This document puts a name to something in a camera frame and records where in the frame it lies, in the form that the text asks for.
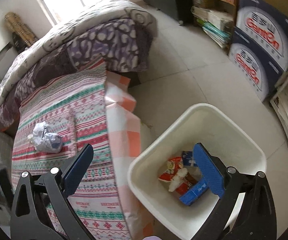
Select long blue carton box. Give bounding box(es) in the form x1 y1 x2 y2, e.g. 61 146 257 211
179 177 209 206

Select grey white paper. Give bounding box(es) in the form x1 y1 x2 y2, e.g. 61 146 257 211
27 121 63 153

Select red instant noodle cup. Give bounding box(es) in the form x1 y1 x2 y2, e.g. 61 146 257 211
158 157 184 183

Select blue box with label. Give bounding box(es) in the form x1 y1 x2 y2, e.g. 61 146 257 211
181 151 197 167

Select white trash bin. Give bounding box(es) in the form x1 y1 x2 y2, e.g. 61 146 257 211
127 103 267 239

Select pink tissue pieces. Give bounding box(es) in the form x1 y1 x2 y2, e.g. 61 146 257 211
67 109 77 157

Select white crumpled tissue roll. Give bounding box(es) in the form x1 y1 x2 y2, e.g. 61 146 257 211
168 167 188 192

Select pink checked undercloth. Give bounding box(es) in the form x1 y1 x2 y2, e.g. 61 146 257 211
105 71 153 239

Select lower Ganten water carton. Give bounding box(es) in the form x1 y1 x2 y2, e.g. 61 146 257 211
228 27 283 102

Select ganten water carton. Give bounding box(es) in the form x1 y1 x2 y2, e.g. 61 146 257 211
228 27 283 102
236 0 288 71

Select upper Ganten water carton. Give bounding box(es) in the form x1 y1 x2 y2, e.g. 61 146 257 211
236 0 288 71

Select bed with patterned quilt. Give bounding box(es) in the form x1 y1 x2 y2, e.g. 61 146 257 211
0 0 158 132

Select wooden bookshelf with books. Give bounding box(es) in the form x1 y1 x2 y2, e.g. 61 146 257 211
191 0 238 51

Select black storage bench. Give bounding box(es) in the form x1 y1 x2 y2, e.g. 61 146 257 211
143 0 193 25

